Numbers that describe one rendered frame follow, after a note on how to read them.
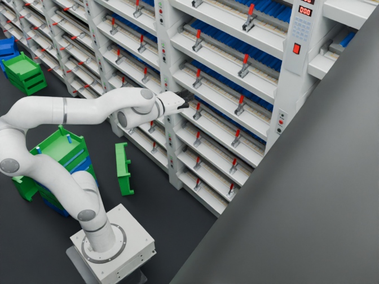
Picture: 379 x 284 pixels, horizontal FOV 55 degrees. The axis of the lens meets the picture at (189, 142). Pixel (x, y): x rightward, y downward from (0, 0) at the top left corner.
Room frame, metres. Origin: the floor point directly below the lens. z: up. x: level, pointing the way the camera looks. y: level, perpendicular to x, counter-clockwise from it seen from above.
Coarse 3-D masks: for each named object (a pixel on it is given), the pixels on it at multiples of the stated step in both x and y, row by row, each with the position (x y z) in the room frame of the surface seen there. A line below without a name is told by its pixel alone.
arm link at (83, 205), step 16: (0, 144) 0.84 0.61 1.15; (16, 144) 0.85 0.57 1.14; (0, 160) 0.78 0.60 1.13; (16, 160) 0.79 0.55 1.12; (32, 160) 0.83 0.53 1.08; (48, 160) 0.89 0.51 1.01; (32, 176) 0.84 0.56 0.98; (48, 176) 0.86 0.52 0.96; (64, 176) 0.89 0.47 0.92; (64, 192) 0.85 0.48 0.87; (80, 192) 0.87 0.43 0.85; (64, 208) 0.83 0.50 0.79; (80, 208) 0.83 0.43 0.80; (96, 208) 0.85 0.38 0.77
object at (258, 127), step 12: (180, 60) 1.56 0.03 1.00; (192, 60) 1.58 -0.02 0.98; (180, 72) 1.52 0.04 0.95; (180, 84) 1.48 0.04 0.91; (204, 96) 1.34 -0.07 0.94; (216, 96) 1.33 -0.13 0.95; (228, 96) 1.31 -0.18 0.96; (216, 108) 1.30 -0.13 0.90; (228, 108) 1.25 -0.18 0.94; (252, 108) 1.22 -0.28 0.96; (240, 120) 1.18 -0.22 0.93; (252, 120) 1.16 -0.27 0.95; (264, 132) 1.09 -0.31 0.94
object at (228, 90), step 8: (184, 64) 1.54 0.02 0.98; (192, 72) 1.49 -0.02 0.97; (200, 72) 1.47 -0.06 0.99; (208, 80) 1.42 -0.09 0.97; (216, 80) 1.40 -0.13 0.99; (224, 88) 1.34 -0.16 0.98; (240, 96) 1.27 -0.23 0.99; (248, 104) 1.23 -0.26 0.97; (256, 104) 1.22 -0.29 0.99; (264, 112) 1.17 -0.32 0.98
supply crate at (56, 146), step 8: (56, 136) 1.63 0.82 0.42; (64, 136) 1.65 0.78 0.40; (72, 136) 1.62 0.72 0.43; (80, 136) 1.57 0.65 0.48; (40, 144) 1.53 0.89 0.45; (48, 144) 1.57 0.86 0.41; (56, 144) 1.58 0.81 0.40; (64, 144) 1.58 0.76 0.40; (72, 144) 1.58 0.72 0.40; (80, 144) 1.53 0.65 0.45; (32, 152) 1.48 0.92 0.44; (48, 152) 1.51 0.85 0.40; (56, 152) 1.51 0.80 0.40; (64, 152) 1.51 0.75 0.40; (72, 152) 1.48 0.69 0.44; (56, 160) 1.45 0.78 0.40; (64, 160) 1.43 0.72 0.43
